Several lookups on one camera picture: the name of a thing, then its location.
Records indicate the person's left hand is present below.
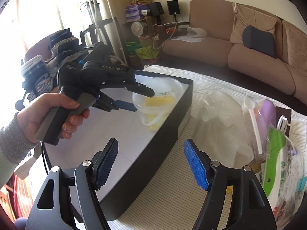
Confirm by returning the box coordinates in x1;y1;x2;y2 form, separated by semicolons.
16;92;91;145

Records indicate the pile of folded clothes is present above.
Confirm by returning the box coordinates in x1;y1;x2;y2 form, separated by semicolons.
21;29;88;102

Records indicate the purple cup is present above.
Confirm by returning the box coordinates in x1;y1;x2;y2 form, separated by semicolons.
259;99;276;130

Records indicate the white coat stand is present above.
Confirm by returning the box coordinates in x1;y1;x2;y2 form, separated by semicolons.
88;0;128;66

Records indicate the dark cushion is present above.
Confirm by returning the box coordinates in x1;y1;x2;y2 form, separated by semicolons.
242;25;277;58

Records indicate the black open storage box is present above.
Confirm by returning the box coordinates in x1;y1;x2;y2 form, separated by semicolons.
45;77;193;221

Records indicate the green white printed plastic bag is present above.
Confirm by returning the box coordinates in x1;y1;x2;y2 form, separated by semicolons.
262;127;306;229

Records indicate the clear plastic tub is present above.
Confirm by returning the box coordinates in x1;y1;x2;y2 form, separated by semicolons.
132;76;185;131

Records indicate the person's left forearm sleeve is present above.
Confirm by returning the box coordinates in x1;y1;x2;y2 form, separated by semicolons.
0;113;37;187

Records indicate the white striped tablecloth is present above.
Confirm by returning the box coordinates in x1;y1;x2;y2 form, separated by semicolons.
108;64;307;230

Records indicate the brown sofa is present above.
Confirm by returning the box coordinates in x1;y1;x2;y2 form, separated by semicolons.
163;0;306;103

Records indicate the yellow descaler packet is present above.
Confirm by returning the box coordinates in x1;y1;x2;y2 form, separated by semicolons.
144;91;175;131

